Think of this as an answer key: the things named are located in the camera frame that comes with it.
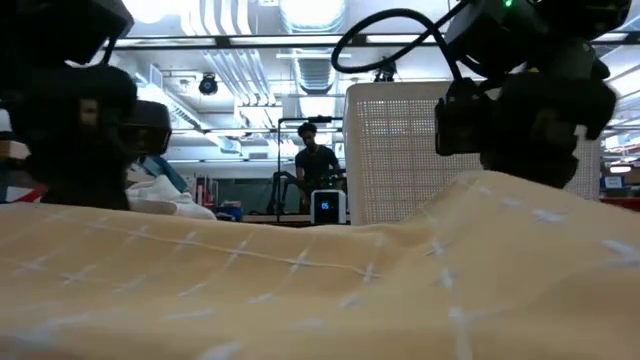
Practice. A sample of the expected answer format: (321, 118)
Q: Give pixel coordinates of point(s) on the black ceiling spotlight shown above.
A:
(208, 85)

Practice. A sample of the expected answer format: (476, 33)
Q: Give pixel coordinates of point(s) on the yellow checked towel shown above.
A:
(300, 290)

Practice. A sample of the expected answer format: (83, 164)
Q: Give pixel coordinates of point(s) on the white device with display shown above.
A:
(327, 206)

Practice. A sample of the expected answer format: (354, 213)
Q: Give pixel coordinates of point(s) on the red plastic crate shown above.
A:
(620, 201)

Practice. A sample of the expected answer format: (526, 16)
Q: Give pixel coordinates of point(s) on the black background rig frame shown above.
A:
(320, 119)

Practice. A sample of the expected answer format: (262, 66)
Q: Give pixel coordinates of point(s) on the white plastic bin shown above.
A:
(400, 150)

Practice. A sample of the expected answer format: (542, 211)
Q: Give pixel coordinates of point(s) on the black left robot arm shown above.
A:
(60, 25)

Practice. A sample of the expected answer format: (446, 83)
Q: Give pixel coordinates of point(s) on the black overhead camera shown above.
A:
(386, 72)

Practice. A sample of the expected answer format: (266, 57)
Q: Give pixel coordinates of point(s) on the white crumpled towel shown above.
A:
(160, 200)

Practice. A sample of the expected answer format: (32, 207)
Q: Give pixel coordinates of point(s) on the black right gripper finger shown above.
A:
(530, 167)

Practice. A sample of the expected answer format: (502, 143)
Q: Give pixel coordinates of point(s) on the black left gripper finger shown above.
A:
(80, 180)

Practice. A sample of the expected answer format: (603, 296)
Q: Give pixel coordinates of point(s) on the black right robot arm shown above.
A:
(550, 30)

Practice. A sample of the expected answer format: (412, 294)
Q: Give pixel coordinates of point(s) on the silver ventilation duct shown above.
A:
(312, 70)

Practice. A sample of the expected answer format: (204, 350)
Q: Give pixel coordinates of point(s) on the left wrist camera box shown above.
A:
(147, 127)

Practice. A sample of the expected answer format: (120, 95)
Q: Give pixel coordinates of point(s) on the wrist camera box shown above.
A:
(147, 127)
(457, 120)

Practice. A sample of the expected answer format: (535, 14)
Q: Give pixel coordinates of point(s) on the person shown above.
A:
(315, 165)

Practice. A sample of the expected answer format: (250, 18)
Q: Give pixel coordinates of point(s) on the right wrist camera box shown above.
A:
(457, 120)

